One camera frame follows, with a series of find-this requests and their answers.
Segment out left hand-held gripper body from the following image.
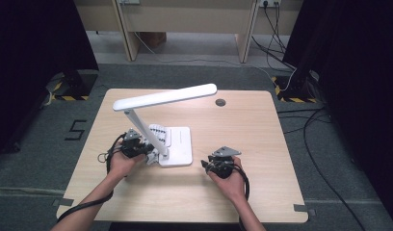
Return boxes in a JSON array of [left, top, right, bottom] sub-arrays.
[[120, 128, 150, 158]]

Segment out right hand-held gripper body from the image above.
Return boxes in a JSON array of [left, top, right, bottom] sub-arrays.
[[207, 146, 242, 180]]

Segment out white desk lamp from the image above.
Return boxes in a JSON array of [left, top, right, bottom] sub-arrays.
[[112, 83, 218, 168]]

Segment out person's left hand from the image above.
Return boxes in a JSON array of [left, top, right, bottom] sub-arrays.
[[107, 141, 146, 181]]

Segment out person's right hand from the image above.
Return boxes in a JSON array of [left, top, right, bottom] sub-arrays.
[[207, 157, 247, 204]]

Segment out black stand base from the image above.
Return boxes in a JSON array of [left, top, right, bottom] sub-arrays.
[[271, 71, 319, 104], [44, 69, 99, 102]]

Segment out grey tape strip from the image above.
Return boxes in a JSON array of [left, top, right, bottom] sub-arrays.
[[51, 197, 74, 207], [293, 203, 317, 217]]

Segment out black curtain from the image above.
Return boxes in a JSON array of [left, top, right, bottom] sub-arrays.
[[282, 0, 393, 222], [0, 0, 100, 158]]

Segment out left hand-held gripper cable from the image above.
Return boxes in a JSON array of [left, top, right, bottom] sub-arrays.
[[56, 133, 126, 223]]

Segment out black floor cables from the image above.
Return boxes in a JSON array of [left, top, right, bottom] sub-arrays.
[[276, 107, 367, 231]]

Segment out black socket cables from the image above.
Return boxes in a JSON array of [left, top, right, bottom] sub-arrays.
[[251, 2, 297, 71]]

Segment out white wall socket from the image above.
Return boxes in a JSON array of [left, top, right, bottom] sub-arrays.
[[259, 0, 282, 8]]

